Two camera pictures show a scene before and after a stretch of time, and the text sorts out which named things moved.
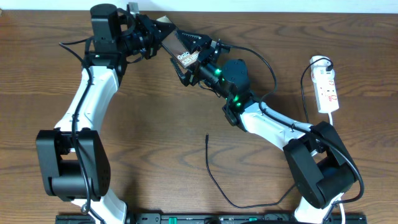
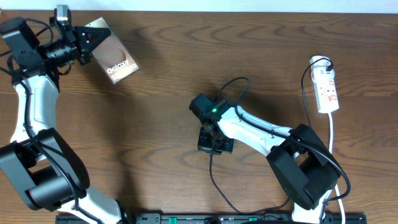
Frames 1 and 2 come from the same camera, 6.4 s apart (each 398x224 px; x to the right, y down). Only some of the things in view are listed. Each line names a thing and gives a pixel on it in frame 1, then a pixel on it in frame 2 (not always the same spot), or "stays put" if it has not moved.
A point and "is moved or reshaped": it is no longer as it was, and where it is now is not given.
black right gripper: [208, 55] -> [203, 146]
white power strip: [323, 74] stays put
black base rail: [85, 218] stays put
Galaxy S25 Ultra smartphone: [176, 47] is moved or reshaped
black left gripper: [153, 29] -> [79, 33]
